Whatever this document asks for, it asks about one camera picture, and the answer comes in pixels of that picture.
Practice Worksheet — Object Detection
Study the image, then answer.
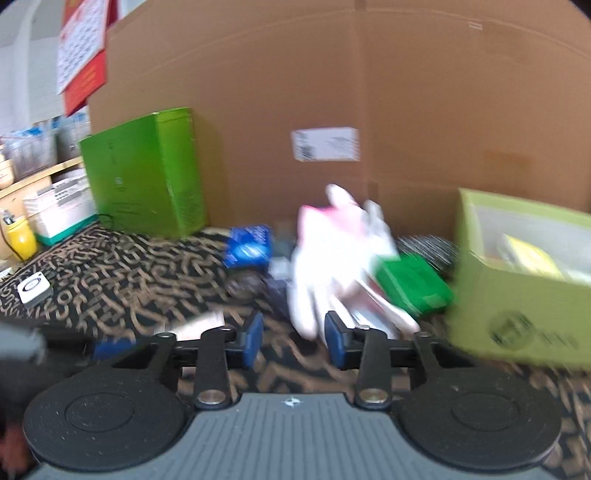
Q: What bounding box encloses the large brown cardboard backdrop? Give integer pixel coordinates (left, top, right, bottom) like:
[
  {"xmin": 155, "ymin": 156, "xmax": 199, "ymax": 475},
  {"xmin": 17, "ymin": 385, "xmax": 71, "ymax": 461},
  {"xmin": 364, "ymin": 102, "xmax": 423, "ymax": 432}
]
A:
[{"xmin": 88, "ymin": 0, "xmax": 591, "ymax": 241}]

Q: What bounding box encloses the white shipping label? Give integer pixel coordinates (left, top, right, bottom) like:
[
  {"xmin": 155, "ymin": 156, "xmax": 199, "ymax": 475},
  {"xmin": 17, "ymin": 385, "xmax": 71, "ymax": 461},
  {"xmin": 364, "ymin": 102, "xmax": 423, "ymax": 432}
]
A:
[{"xmin": 291, "ymin": 127, "xmax": 361, "ymax": 163}]

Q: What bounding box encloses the yellow jar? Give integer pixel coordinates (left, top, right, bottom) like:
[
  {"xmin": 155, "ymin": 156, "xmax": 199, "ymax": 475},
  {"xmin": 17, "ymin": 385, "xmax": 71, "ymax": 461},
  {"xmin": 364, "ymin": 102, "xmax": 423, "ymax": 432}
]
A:
[{"xmin": 2, "ymin": 210, "xmax": 38, "ymax": 261}]

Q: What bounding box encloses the white square round-dial device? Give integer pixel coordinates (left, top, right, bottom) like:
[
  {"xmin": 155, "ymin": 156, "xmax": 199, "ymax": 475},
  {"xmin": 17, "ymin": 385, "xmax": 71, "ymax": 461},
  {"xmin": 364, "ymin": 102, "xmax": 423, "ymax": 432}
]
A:
[{"xmin": 17, "ymin": 273, "xmax": 52, "ymax": 308}]

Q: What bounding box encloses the red and white wall calendar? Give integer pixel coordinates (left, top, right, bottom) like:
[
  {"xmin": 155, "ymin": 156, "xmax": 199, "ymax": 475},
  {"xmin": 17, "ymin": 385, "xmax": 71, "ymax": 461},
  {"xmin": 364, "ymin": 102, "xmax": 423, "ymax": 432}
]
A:
[{"xmin": 56, "ymin": 0, "xmax": 112, "ymax": 117}]

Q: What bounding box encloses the yellow and white box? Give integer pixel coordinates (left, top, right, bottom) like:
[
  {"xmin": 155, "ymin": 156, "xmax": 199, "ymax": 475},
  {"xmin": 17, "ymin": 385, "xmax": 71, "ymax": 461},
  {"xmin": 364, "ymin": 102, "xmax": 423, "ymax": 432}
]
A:
[{"xmin": 496, "ymin": 233, "xmax": 566, "ymax": 280}]

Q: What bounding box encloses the steel wool scrubber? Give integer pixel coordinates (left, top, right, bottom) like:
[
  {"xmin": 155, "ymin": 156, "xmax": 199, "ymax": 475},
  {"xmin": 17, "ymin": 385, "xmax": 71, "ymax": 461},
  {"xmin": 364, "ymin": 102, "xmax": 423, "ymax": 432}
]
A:
[{"xmin": 397, "ymin": 234, "xmax": 460, "ymax": 273}]

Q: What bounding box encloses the green packet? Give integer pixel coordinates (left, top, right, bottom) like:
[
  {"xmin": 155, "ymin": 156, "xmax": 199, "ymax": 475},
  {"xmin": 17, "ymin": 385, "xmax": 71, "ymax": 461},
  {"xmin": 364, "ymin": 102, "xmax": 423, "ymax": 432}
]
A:
[{"xmin": 374, "ymin": 256, "xmax": 455, "ymax": 317}]

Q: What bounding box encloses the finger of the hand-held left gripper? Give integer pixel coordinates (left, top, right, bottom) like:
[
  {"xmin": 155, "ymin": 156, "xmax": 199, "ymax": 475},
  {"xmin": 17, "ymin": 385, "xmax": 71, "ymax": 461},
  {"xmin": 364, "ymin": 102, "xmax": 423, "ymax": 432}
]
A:
[{"xmin": 41, "ymin": 323, "xmax": 139, "ymax": 361}]

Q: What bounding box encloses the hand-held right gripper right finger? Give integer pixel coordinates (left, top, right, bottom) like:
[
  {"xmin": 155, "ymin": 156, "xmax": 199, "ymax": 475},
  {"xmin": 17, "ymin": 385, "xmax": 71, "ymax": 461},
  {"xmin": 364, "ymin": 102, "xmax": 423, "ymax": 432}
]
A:
[{"xmin": 324, "ymin": 311, "xmax": 476, "ymax": 409}]

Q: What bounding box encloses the light green box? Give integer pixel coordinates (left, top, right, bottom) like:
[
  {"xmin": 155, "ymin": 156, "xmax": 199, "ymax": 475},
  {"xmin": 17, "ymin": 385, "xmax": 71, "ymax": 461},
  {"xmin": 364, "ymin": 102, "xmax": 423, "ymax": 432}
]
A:
[{"xmin": 445, "ymin": 187, "xmax": 591, "ymax": 372}]

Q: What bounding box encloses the large dark green box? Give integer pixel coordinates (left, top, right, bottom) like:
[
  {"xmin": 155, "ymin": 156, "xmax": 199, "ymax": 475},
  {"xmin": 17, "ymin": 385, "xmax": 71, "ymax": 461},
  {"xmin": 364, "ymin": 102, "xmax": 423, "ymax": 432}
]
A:
[{"xmin": 79, "ymin": 107, "xmax": 207, "ymax": 240}]

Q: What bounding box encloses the storage shelf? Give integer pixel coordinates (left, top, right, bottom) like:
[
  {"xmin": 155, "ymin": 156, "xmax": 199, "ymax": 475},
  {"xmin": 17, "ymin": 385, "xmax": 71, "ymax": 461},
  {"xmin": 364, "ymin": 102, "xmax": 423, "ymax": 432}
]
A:
[{"xmin": 0, "ymin": 115, "xmax": 90, "ymax": 278}]

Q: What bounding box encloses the white glove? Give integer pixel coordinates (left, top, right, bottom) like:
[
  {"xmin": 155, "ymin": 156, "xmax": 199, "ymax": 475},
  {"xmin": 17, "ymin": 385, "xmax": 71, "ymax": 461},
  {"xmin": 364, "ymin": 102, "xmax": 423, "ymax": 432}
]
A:
[{"xmin": 288, "ymin": 184, "xmax": 421, "ymax": 340}]

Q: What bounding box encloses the black tan letter-patterned cloth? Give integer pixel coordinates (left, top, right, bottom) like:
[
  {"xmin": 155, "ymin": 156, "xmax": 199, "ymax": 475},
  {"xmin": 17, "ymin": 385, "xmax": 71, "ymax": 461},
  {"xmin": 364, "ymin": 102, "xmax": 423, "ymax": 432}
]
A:
[{"xmin": 0, "ymin": 226, "xmax": 591, "ymax": 480}]

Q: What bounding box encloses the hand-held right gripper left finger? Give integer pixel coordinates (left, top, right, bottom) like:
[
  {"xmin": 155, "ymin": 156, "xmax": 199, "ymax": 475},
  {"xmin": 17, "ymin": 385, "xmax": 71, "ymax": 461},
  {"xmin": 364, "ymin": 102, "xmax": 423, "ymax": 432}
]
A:
[{"xmin": 115, "ymin": 313, "xmax": 265, "ymax": 409}]

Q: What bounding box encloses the white plastic basket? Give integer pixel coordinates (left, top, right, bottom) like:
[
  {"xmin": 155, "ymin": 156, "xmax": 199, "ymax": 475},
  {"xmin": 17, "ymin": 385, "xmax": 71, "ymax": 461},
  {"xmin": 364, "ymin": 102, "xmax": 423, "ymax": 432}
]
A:
[{"xmin": 23, "ymin": 178, "xmax": 100, "ymax": 246}]

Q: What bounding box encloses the blue cube packet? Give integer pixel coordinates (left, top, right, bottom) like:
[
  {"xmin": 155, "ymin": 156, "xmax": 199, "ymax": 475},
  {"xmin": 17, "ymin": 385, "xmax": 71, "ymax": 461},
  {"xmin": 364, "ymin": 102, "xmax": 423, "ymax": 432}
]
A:
[{"xmin": 223, "ymin": 224, "xmax": 273, "ymax": 271}]

